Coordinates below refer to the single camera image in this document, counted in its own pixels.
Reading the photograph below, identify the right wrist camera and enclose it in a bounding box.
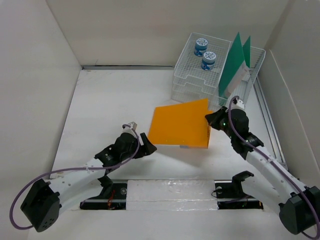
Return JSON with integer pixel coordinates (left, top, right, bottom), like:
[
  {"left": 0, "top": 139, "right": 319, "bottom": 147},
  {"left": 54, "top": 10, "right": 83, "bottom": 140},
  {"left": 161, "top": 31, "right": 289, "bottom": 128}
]
[{"left": 232, "top": 98, "right": 245, "bottom": 111}]

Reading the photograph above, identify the orange notebook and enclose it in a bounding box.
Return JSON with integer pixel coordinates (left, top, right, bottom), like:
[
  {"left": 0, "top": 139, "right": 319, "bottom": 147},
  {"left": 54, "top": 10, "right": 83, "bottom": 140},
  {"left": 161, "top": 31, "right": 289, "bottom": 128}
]
[{"left": 148, "top": 98, "right": 212, "bottom": 149}]

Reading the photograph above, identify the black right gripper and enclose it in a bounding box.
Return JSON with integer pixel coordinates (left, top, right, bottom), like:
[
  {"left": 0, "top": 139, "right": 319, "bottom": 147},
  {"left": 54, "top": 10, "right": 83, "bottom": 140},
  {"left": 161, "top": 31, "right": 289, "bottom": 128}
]
[{"left": 205, "top": 105, "right": 236, "bottom": 140}]

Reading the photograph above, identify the white wire desk organizer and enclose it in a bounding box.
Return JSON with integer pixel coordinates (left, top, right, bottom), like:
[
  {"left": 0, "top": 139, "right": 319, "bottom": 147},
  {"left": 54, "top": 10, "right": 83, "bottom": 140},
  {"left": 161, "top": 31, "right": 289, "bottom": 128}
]
[{"left": 171, "top": 32, "right": 266, "bottom": 111}]

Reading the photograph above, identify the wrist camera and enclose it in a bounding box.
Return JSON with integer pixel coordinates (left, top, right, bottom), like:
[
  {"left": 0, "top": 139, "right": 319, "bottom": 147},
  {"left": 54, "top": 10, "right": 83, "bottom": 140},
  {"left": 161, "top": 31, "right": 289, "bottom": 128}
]
[
  {"left": 232, "top": 98, "right": 245, "bottom": 111},
  {"left": 122, "top": 121, "right": 138, "bottom": 136}
]

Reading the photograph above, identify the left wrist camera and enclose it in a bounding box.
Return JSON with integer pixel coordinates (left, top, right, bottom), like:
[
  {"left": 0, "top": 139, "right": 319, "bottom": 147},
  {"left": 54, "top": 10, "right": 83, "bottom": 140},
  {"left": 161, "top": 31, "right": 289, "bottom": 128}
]
[{"left": 122, "top": 121, "right": 138, "bottom": 136}]

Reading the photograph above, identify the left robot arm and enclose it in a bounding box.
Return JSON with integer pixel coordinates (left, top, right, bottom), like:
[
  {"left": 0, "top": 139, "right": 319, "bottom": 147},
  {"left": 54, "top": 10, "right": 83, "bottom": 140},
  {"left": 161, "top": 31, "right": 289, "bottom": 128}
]
[{"left": 20, "top": 132, "right": 157, "bottom": 233}]

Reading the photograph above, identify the blue white jar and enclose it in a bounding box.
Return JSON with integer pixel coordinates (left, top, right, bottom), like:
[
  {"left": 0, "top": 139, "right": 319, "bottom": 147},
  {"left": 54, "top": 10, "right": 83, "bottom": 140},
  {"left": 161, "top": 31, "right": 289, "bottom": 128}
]
[
  {"left": 200, "top": 51, "right": 217, "bottom": 71},
  {"left": 194, "top": 37, "right": 208, "bottom": 57}
]

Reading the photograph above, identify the green notebook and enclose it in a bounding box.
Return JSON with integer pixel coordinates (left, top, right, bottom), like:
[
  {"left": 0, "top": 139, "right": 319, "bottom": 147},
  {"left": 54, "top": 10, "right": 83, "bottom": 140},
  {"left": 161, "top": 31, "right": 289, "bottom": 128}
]
[{"left": 218, "top": 32, "right": 251, "bottom": 99}]

